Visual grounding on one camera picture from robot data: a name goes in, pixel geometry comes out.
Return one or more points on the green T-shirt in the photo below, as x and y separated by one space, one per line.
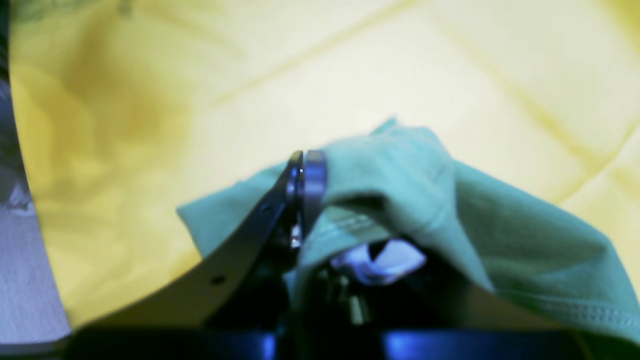
400 181

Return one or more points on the yellow table cloth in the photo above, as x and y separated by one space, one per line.
127 109

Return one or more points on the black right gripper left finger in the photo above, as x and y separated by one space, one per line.
171 323

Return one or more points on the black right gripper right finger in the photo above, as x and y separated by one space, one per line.
314 184

